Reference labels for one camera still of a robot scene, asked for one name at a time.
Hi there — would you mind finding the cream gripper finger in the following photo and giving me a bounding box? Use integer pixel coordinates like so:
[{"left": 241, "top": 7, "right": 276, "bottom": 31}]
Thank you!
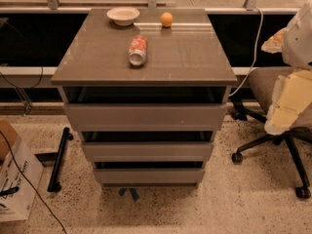
[{"left": 261, "top": 27, "right": 287, "bottom": 54}]

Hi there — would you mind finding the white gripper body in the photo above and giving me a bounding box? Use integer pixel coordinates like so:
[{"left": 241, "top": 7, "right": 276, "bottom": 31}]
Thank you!
[{"left": 268, "top": 70, "right": 312, "bottom": 132}]

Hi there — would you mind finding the grey drawer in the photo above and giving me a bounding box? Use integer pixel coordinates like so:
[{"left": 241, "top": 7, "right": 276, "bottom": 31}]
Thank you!
[
  {"left": 82, "top": 142, "right": 214, "bottom": 162},
  {"left": 94, "top": 169, "right": 205, "bottom": 184},
  {"left": 64, "top": 103, "right": 227, "bottom": 132}
]

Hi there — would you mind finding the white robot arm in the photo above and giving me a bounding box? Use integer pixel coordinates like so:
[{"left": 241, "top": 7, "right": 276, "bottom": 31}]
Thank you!
[{"left": 261, "top": 0, "right": 312, "bottom": 135}]

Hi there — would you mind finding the grey top drawer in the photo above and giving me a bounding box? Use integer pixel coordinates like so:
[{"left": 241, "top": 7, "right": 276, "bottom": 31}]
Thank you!
[{"left": 64, "top": 103, "right": 227, "bottom": 132}]

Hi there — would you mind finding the grey drawer cabinet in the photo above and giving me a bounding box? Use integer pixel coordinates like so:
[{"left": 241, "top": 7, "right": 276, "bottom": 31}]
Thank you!
[{"left": 52, "top": 9, "right": 236, "bottom": 187}]

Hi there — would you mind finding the grey bottom drawer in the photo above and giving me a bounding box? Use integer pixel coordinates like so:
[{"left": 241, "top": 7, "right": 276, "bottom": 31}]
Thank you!
[{"left": 94, "top": 169, "right": 205, "bottom": 184}]

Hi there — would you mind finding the grey office chair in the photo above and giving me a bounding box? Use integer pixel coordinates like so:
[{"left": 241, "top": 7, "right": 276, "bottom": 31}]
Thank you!
[{"left": 230, "top": 66, "right": 312, "bottom": 200}]

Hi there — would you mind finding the orange fruit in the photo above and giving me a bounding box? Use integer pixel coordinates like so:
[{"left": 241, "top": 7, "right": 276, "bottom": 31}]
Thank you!
[{"left": 161, "top": 13, "right": 174, "bottom": 27}]

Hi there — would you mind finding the orange soda can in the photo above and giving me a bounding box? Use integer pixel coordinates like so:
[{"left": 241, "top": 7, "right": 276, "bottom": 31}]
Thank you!
[{"left": 129, "top": 35, "right": 147, "bottom": 66}]

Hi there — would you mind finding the white bowl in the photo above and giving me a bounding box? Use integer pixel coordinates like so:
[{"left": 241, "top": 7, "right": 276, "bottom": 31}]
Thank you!
[{"left": 106, "top": 7, "right": 139, "bottom": 26}]

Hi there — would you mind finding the black metal bar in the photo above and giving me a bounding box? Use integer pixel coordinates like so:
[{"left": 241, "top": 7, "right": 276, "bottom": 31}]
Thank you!
[{"left": 47, "top": 127, "right": 73, "bottom": 192}]

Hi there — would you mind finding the brown cardboard box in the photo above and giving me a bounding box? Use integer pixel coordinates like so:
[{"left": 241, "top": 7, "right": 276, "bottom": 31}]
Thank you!
[{"left": 0, "top": 120, "right": 19, "bottom": 162}]

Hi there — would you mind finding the white cardboard box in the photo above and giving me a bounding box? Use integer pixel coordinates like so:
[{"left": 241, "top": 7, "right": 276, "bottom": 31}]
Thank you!
[{"left": 0, "top": 136, "right": 43, "bottom": 222}]

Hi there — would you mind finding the white cable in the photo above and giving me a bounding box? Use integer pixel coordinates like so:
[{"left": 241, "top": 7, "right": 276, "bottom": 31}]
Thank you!
[{"left": 228, "top": 7, "right": 264, "bottom": 98}]

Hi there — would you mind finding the black cable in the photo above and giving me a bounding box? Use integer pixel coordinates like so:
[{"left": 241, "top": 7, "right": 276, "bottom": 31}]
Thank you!
[{"left": 0, "top": 131, "right": 68, "bottom": 234}]

